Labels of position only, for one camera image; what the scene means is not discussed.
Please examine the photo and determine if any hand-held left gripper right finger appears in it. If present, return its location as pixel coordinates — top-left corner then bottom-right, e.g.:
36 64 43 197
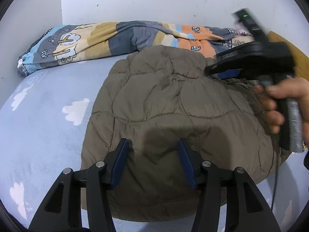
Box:
177 138 282 232

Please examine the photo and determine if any light blue cloud-print bed sheet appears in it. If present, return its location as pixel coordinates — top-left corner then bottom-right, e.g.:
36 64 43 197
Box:
0 53 307 232

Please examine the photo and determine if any wooden headboard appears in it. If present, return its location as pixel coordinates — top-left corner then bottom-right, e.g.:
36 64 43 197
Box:
268 30 309 80

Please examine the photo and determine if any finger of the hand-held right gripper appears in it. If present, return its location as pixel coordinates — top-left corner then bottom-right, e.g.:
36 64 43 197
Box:
216 41 261 60
205 61 245 81

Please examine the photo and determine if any olive hooded puffer jacket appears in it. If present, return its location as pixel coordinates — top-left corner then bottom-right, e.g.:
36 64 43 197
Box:
81 45 291 223

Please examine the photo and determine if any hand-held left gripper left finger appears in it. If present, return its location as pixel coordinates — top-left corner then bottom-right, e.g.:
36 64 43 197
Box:
28 138 129 232

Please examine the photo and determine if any person's right hand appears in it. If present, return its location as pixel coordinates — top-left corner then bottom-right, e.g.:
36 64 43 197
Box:
251 77 309 136

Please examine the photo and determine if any thin black cable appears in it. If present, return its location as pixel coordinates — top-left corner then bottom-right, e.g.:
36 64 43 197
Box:
270 165 278 212

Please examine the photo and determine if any patchwork cartoon print blanket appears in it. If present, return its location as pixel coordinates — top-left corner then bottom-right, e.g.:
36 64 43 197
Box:
17 21 256 77

